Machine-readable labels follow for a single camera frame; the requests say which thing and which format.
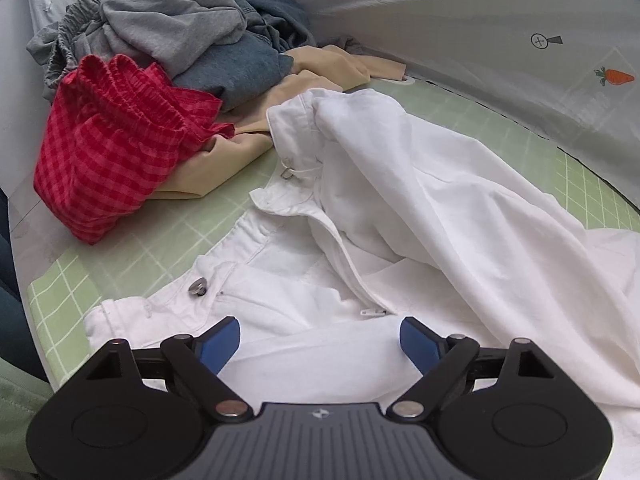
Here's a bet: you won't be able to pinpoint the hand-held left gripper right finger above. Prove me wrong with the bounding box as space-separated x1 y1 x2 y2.
386 316 557 422

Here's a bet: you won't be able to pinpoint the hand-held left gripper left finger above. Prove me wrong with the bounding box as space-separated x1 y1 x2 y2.
82 316 256 423

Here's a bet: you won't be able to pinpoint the white pants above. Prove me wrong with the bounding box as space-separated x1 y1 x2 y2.
82 87 640 461

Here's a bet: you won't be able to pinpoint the person's dark teal clothing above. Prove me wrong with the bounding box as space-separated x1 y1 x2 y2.
0 192 49 382

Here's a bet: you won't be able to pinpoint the person's green clothing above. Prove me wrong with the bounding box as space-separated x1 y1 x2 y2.
0 357 57 477

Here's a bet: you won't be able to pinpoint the red gingham shorts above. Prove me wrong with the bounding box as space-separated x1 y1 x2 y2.
33 54 236 246

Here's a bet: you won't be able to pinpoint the blue denim garment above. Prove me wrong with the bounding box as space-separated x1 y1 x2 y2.
172 0 319 114

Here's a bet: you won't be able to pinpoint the beige garment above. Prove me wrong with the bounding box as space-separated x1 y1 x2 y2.
160 44 407 200

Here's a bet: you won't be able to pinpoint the grey printed bed sheet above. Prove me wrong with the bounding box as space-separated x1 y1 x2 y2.
25 0 640 212

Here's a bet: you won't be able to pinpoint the small mauve grey garment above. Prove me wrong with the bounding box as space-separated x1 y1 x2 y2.
336 35 369 57

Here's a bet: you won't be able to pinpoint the grey sweatshirt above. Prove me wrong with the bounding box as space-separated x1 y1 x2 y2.
100 0 249 79

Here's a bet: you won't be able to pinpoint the light grey elastic-waist shorts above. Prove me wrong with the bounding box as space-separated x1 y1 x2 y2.
25 0 117 92

